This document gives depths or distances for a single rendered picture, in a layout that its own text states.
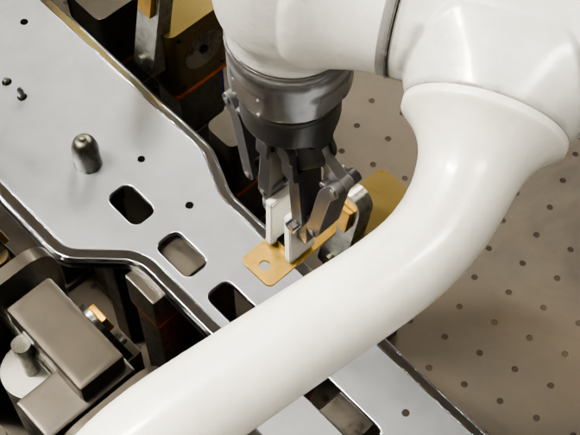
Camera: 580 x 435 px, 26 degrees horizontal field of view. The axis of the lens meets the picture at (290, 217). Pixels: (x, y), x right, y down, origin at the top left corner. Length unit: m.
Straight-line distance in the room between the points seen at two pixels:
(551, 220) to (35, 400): 0.87
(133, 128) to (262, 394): 0.81
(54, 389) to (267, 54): 0.47
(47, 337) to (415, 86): 0.52
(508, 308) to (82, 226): 0.60
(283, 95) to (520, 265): 0.95
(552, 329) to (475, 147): 1.00
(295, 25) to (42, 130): 0.77
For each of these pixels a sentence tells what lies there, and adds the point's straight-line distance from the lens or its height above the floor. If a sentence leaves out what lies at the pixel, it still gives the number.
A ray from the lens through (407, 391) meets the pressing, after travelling 1.31.
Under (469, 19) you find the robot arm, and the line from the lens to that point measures 0.72.
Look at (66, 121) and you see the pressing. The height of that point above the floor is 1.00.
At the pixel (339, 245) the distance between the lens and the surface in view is 1.35.
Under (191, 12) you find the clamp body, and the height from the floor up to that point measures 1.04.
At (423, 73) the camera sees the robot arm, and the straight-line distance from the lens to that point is 0.73.
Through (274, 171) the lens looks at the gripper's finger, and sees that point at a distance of 1.00.
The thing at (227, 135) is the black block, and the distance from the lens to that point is 1.47.
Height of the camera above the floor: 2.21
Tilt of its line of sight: 60 degrees down
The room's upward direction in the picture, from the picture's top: straight up
